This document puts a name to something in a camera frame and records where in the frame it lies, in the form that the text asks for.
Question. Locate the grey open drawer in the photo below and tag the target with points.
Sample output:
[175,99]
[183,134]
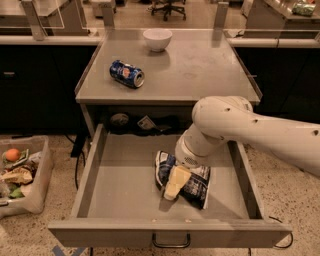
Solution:
[118,203]

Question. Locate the crumpled snack wrapper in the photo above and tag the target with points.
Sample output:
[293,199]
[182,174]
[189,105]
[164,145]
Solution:
[19,175]

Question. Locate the white bowl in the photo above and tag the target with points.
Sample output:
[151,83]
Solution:
[157,39]

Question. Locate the black office chair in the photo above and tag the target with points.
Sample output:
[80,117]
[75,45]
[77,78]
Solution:
[169,7]

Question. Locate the grey counter cabinet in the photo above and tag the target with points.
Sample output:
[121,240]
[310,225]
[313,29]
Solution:
[196,63]

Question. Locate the black drawer handle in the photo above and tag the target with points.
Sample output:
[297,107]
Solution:
[171,241]

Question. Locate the blue soda can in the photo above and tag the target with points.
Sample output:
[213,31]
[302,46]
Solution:
[128,75]

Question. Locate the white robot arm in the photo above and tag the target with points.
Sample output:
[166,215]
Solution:
[219,119]

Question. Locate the black items under counter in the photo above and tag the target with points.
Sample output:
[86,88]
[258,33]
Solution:
[125,123]

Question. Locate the orange fruit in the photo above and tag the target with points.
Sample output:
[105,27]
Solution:
[12,155]

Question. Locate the blue chip bag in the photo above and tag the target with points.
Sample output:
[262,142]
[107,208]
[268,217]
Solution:
[192,184]

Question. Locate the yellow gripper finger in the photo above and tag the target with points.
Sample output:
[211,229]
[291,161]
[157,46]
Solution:
[178,177]

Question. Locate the green snack bag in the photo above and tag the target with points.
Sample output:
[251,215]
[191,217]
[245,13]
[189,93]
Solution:
[303,9]

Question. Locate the clear plastic bin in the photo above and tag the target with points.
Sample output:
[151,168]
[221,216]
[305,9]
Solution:
[35,156]

